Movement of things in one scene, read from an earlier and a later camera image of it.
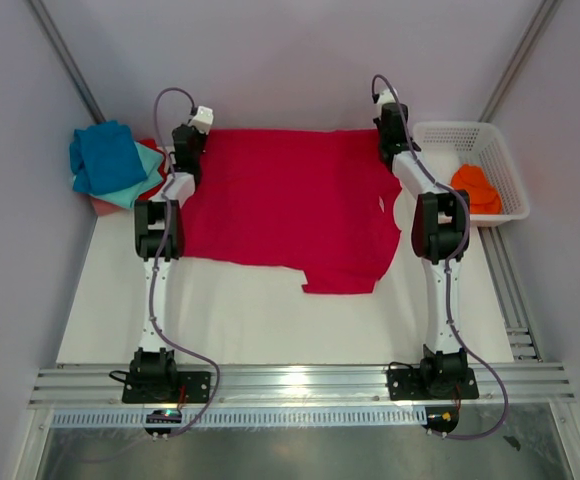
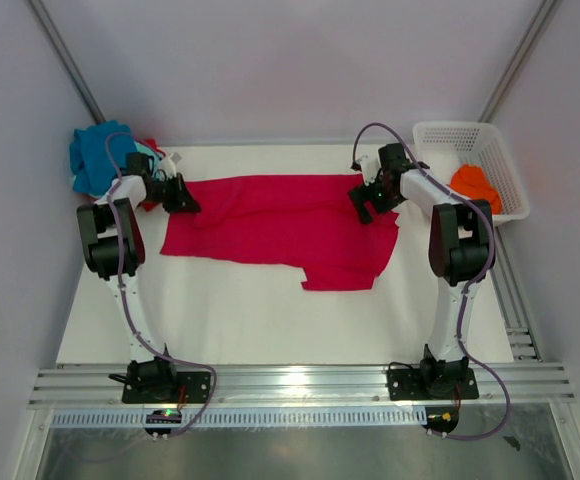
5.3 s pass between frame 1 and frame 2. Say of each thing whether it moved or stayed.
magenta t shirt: moved
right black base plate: stayed
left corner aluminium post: stayed
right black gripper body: moved
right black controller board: stayed
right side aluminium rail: stayed
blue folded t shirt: stayed
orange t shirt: stayed
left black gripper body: moved
